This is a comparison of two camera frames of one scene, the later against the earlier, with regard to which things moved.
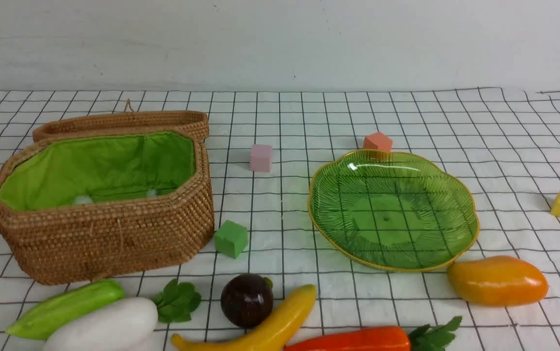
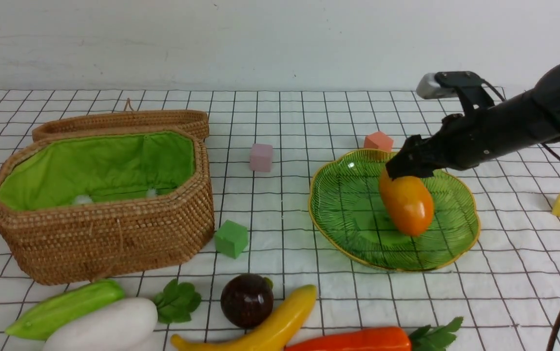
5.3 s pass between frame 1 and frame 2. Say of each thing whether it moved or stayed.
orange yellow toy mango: moved
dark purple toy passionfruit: stayed
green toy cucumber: stayed
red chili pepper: stayed
